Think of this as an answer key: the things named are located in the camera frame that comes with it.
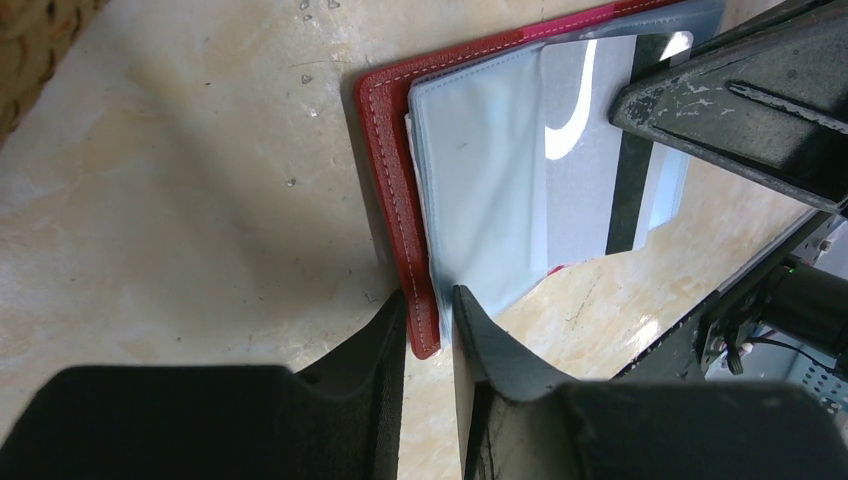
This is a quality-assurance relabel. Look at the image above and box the silver striped credit card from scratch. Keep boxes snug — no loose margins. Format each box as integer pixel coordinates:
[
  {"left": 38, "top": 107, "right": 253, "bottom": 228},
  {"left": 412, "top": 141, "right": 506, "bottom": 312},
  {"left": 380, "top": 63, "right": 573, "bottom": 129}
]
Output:
[{"left": 540, "top": 31, "right": 693, "bottom": 267}]

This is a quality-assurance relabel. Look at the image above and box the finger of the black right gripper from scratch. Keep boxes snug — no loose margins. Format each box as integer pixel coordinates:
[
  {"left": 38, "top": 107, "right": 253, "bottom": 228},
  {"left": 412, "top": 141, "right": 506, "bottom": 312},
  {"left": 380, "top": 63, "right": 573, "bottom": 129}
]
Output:
[{"left": 609, "top": 13, "right": 847, "bottom": 215}]

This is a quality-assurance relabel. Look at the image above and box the red leather card holder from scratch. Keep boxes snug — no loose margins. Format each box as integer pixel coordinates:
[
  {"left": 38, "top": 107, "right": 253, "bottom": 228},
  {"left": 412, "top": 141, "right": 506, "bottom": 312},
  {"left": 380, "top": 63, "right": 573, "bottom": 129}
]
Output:
[{"left": 354, "top": 1, "right": 725, "bottom": 359}]

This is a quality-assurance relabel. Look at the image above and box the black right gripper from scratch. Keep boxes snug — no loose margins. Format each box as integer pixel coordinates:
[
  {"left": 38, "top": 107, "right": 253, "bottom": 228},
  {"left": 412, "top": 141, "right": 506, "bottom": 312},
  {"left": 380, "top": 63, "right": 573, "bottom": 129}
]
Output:
[{"left": 612, "top": 0, "right": 848, "bottom": 386}]

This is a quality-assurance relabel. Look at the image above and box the brown woven divided tray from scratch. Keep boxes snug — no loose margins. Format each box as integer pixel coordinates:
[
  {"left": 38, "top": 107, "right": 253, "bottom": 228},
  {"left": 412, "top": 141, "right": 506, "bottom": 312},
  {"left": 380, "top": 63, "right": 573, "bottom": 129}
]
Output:
[{"left": 1, "top": 0, "right": 107, "bottom": 142}]

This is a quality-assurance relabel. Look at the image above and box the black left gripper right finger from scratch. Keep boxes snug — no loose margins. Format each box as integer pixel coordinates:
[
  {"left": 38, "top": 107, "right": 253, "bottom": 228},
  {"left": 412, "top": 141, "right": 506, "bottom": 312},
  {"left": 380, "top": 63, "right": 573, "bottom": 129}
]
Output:
[{"left": 451, "top": 285, "right": 847, "bottom": 479}]

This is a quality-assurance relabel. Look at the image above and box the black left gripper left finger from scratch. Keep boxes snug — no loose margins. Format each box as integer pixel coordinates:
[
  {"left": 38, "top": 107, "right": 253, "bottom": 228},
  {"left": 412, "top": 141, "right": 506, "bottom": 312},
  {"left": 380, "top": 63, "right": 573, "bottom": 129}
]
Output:
[{"left": 1, "top": 292, "right": 406, "bottom": 479}]

